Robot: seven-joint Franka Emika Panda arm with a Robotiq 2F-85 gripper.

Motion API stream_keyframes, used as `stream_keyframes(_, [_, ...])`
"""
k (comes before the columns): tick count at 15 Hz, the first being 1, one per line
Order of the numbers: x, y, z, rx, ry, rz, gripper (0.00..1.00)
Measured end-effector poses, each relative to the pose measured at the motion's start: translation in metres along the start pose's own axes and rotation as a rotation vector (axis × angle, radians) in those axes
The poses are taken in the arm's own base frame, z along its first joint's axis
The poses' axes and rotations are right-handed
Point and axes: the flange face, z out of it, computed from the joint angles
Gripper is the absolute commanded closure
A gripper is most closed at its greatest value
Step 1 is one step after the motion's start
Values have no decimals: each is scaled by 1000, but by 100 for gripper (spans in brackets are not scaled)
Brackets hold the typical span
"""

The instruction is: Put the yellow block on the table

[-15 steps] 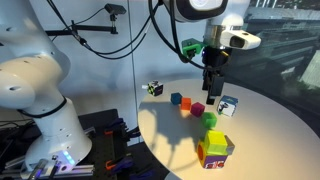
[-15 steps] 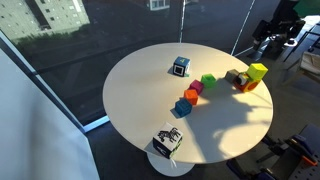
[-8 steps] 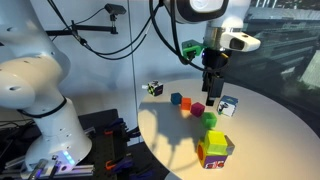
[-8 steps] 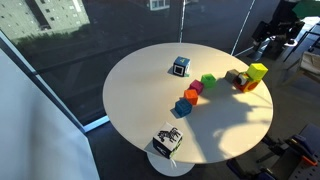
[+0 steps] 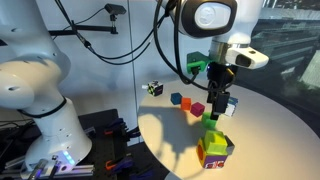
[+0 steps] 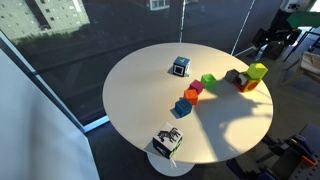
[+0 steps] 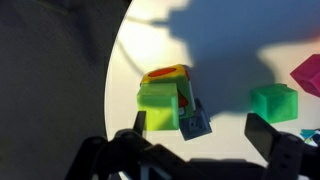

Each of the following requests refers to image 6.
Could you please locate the blue clamp with orange tip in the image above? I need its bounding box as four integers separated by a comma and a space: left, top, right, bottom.
287, 133, 318, 168

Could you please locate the small blue cube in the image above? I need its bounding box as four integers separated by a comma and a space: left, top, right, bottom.
174, 97, 193, 118

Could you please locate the black chair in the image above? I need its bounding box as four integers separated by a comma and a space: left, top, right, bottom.
263, 42, 295, 63

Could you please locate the small orange cube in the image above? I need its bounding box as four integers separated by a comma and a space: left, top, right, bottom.
183, 88, 200, 106

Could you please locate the magenta cube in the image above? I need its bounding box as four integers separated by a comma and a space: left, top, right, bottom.
189, 79, 205, 95

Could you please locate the gray cube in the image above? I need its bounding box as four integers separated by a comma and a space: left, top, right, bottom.
224, 68, 241, 84

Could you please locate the white round table pedestal base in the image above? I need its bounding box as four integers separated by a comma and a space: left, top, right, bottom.
146, 151, 196, 178

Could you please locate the blue black clamp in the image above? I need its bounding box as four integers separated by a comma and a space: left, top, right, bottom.
226, 156, 278, 180

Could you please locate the yellow block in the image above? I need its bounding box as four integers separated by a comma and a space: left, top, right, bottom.
246, 62, 269, 81

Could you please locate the soft cube with zebra print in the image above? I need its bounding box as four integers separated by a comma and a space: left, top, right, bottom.
152, 121, 184, 160

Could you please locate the grey window frame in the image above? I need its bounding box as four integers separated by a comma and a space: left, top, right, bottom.
0, 29, 111, 133

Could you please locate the blue soft cube number four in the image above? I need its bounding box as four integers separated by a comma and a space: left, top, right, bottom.
172, 55, 192, 78

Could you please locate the white partition panel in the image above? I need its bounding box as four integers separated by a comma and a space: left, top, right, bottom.
0, 48, 101, 180

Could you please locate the green cube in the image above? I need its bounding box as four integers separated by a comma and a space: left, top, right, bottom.
200, 73, 217, 89

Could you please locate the beige box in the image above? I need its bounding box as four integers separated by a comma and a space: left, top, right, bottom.
299, 49, 320, 76

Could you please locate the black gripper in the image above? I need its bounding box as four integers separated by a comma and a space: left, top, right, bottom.
251, 19, 303, 48

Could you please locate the orange shape sorter cube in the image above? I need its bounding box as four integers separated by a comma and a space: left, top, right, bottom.
232, 72, 262, 93

